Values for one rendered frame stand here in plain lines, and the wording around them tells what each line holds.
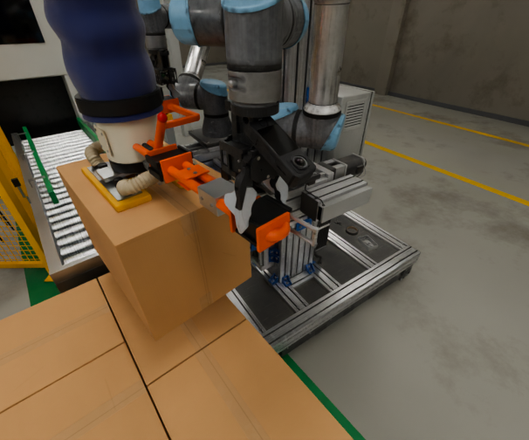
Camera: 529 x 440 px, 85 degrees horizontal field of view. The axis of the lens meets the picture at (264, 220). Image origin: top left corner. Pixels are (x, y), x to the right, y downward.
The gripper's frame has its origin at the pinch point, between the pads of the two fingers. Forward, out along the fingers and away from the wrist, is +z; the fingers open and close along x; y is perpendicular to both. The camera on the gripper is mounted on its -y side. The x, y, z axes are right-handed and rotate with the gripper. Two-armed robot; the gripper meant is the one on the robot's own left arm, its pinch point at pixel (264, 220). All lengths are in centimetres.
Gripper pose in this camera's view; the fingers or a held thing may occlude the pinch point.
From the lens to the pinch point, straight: 52.1
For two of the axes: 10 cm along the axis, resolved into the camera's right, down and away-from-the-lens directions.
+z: 0.0, 8.2, 5.8
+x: -7.4, 3.9, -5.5
